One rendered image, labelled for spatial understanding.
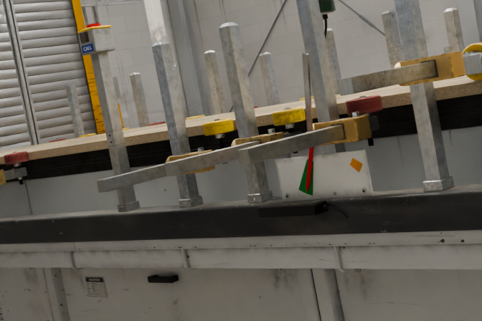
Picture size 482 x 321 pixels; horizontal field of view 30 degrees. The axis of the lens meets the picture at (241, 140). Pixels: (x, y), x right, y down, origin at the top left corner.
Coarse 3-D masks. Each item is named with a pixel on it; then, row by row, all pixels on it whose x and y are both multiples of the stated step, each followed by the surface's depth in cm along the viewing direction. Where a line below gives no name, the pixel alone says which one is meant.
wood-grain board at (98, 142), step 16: (448, 80) 233; (464, 80) 210; (480, 80) 191; (336, 96) 288; (352, 96) 254; (384, 96) 207; (400, 96) 204; (448, 96) 196; (464, 96) 193; (256, 112) 270; (144, 128) 346; (160, 128) 297; (192, 128) 253; (48, 144) 393; (64, 144) 331; (80, 144) 290; (96, 144) 284; (128, 144) 273; (0, 160) 324
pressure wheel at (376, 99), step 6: (360, 96) 203; (372, 96) 200; (378, 96) 201; (348, 102) 201; (354, 102) 200; (360, 102) 199; (366, 102) 199; (372, 102) 199; (378, 102) 200; (348, 108) 202; (354, 108) 200; (360, 108) 199; (366, 108) 199; (372, 108) 199; (378, 108) 200; (348, 114) 203; (360, 114) 200; (366, 114) 202; (372, 138) 203; (372, 144) 203
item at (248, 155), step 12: (372, 120) 202; (312, 132) 187; (324, 132) 190; (336, 132) 193; (264, 144) 176; (276, 144) 178; (288, 144) 181; (300, 144) 184; (312, 144) 186; (240, 156) 174; (252, 156) 173; (264, 156) 176; (276, 156) 178
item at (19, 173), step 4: (12, 168) 308; (16, 168) 309; (20, 168) 308; (24, 168) 309; (4, 172) 304; (8, 172) 305; (12, 172) 306; (16, 172) 307; (20, 172) 308; (24, 172) 309; (8, 176) 305; (12, 176) 306; (16, 176) 307; (20, 176) 308
